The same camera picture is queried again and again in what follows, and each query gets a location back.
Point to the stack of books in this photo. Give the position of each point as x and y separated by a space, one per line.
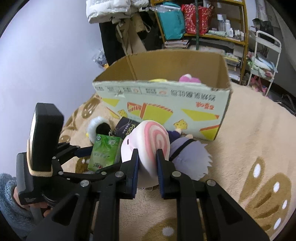
176 44

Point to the teal bag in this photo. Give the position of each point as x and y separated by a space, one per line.
172 20

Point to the yellow dog plush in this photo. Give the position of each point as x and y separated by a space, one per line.
158 80

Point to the purple white-haired doll plush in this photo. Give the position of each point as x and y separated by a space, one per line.
188 155

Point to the white puffer jacket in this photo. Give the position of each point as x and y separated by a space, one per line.
102 11

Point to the green pole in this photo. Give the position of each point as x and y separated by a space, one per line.
197 25

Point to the pink bear plush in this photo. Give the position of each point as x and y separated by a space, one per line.
189 78

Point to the printed cardboard box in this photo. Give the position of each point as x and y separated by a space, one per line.
195 108

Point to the yellow wooden bookshelf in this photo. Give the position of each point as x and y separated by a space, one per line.
217 26

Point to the green tissue pack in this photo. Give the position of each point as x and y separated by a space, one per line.
105 152

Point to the beige tote bag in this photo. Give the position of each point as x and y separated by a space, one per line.
131 32

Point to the white black fluffy plush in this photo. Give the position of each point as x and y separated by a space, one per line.
98 125

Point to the black Face tissue pack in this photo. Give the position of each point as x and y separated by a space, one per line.
124 127

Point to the red patterned gift bag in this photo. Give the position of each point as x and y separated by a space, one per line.
192 18

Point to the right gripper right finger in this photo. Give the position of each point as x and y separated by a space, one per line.
205 211

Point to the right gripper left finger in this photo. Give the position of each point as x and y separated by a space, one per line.
87 210

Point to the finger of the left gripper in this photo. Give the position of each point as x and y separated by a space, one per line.
66 151
60 175

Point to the white rolling cart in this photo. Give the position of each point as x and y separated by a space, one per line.
262 71

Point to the pink swirl roll plush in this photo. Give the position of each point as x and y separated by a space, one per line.
147 138

